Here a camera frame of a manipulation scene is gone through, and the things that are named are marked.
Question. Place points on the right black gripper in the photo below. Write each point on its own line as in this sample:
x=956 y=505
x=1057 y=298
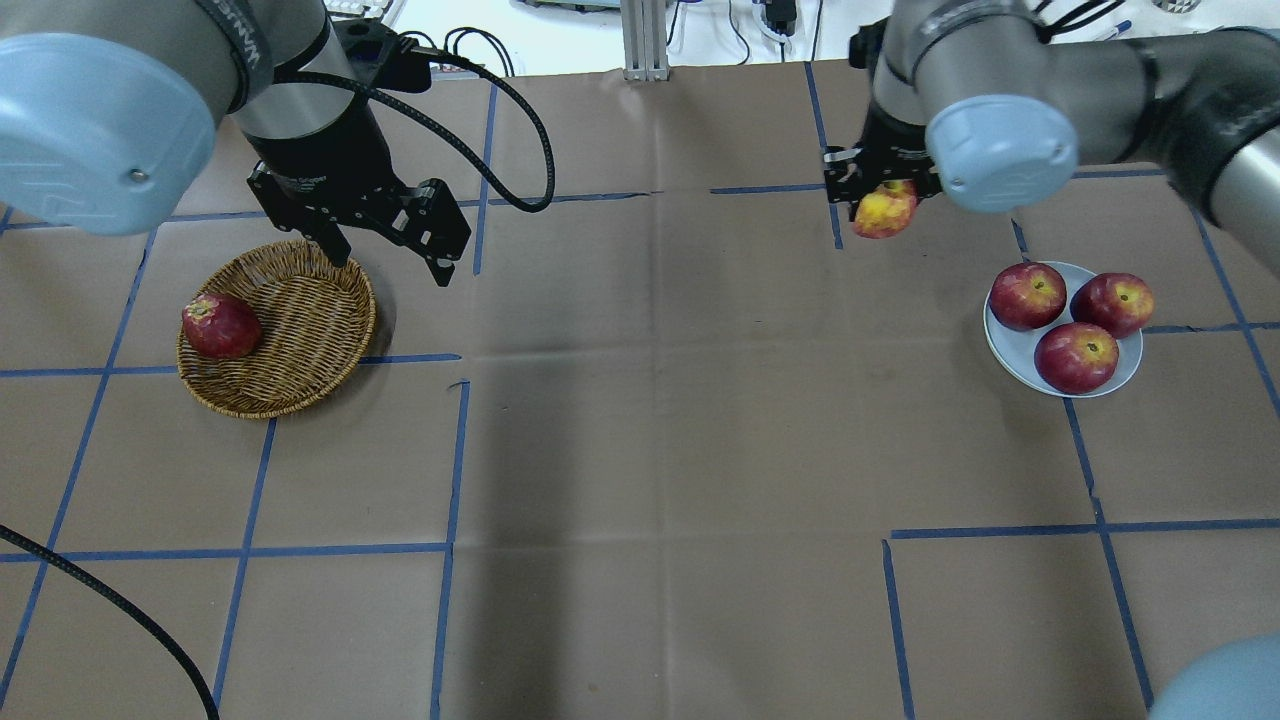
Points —
x=893 y=143

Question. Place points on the plate apple near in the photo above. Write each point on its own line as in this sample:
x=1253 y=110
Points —
x=1076 y=358

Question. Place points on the red apple in basket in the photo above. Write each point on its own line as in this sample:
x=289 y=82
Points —
x=221 y=326

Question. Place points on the plate apple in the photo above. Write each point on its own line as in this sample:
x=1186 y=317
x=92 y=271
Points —
x=1076 y=358
x=1027 y=296
x=1122 y=303

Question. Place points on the aluminium frame post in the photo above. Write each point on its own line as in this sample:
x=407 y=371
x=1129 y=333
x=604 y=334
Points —
x=644 y=28

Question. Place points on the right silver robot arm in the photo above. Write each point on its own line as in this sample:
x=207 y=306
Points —
x=973 y=100

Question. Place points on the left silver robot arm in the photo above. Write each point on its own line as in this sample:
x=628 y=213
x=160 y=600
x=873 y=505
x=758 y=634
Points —
x=110 y=110

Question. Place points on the red yellow transferred apple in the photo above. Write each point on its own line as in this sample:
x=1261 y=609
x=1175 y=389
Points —
x=887 y=215

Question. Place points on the brown paper table cover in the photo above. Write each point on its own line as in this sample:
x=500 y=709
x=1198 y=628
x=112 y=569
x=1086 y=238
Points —
x=679 y=447

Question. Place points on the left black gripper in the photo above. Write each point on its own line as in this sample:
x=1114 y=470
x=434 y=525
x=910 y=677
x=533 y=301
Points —
x=322 y=164

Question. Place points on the woven wicker basket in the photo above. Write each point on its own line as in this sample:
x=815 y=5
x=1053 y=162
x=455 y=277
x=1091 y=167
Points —
x=317 y=321

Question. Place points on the light blue plate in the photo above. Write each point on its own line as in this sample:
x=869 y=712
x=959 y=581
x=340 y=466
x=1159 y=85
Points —
x=1013 y=350

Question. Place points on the white keyboard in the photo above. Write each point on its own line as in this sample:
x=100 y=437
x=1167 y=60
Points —
x=382 y=11

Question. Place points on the plate apple left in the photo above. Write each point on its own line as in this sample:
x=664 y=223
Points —
x=1122 y=303

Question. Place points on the plate apple far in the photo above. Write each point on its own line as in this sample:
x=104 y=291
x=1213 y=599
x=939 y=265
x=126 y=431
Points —
x=1027 y=296

